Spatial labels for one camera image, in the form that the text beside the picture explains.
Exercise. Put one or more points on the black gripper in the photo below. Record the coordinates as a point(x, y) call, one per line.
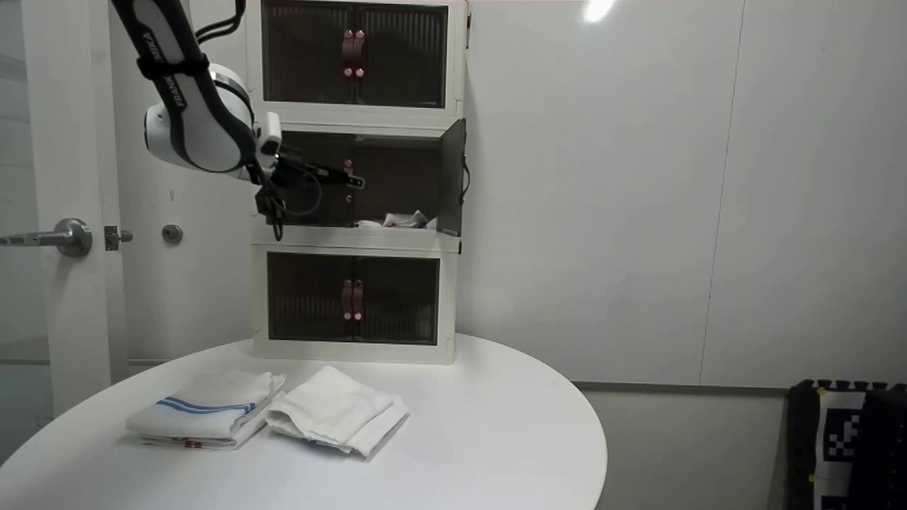
point(270, 205)

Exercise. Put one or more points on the shelf door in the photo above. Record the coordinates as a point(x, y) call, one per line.
point(451, 154)
point(305, 182)

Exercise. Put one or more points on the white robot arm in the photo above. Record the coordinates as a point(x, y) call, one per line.
point(206, 117)

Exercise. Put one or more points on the items inside middle shelf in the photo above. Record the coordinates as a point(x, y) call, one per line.
point(415, 218)

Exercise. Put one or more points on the white stacked shelf cabinet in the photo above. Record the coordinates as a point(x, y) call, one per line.
point(373, 170)

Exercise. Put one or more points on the round door stopper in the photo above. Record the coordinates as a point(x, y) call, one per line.
point(171, 233)

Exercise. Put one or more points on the white door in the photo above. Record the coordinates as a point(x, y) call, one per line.
point(60, 161)

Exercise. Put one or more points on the plain white folded towel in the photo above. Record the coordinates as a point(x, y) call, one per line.
point(339, 412)

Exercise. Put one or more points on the blue striped folded towel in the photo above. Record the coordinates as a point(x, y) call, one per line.
point(216, 408)

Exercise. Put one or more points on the silver door lever handle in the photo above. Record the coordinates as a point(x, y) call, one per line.
point(67, 236)

